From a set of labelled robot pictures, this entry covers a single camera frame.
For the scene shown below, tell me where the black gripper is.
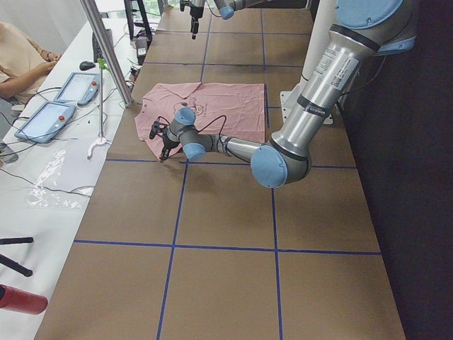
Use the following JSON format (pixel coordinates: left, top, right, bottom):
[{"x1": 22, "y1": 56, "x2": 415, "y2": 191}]
[
  {"x1": 180, "y1": 0, "x2": 205, "y2": 40},
  {"x1": 150, "y1": 120, "x2": 180, "y2": 162}
]

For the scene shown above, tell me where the pink printed t-shirt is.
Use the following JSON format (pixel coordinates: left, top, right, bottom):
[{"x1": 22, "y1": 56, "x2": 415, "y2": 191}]
[{"x1": 134, "y1": 82, "x2": 265, "y2": 157}]

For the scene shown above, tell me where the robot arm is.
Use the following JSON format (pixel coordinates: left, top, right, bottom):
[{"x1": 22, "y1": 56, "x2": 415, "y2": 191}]
[
  {"x1": 149, "y1": 0, "x2": 419, "y2": 188},
  {"x1": 179, "y1": 0, "x2": 265, "y2": 40}
]

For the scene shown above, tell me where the metal reacher grabber tool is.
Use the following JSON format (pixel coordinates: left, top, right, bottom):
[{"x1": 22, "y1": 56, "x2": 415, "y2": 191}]
[{"x1": 87, "y1": 58, "x2": 111, "y2": 160}]

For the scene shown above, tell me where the black keyboard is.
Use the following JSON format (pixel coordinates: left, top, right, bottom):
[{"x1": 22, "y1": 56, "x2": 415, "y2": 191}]
[{"x1": 92, "y1": 28, "x2": 113, "y2": 63}]

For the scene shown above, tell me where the clear plastic bag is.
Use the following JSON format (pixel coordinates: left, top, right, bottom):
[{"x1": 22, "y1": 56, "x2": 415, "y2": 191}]
[{"x1": 27, "y1": 149, "x2": 94, "y2": 210}]

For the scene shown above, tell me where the far teach pendant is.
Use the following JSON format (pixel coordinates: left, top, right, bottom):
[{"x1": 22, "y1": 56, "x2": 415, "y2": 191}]
[{"x1": 54, "y1": 72, "x2": 100, "y2": 106}]

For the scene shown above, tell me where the teach pendant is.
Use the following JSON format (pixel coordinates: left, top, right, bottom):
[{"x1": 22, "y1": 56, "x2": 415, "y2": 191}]
[
  {"x1": 14, "y1": 101, "x2": 76, "y2": 143},
  {"x1": 54, "y1": 72, "x2": 100, "y2": 106}
]

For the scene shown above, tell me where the black computer mouse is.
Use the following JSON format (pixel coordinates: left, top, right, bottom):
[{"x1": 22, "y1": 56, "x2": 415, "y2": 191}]
[{"x1": 79, "y1": 61, "x2": 96, "y2": 71}]

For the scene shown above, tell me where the near teach pendant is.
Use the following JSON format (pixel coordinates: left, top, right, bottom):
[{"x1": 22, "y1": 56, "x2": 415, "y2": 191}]
[{"x1": 14, "y1": 101, "x2": 76, "y2": 143}]

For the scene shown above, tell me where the seated person beige shirt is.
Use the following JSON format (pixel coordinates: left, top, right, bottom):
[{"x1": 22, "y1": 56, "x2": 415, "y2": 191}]
[{"x1": 1, "y1": 23, "x2": 62, "y2": 104}]

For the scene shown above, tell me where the red cylinder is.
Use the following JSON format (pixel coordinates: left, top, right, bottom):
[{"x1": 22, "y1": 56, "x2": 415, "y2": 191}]
[{"x1": 1, "y1": 284, "x2": 48, "y2": 315}]

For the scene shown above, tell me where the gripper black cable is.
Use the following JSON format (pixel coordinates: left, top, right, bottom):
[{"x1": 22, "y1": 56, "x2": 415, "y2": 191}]
[{"x1": 157, "y1": 115, "x2": 227, "y2": 137}]

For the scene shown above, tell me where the black table cable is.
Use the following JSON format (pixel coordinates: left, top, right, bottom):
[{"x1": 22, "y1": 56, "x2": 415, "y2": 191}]
[{"x1": 0, "y1": 86, "x2": 107, "y2": 194}]

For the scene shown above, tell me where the aluminium frame post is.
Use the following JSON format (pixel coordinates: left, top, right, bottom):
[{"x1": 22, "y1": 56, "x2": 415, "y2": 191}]
[{"x1": 81, "y1": 0, "x2": 133, "y2": 108}]

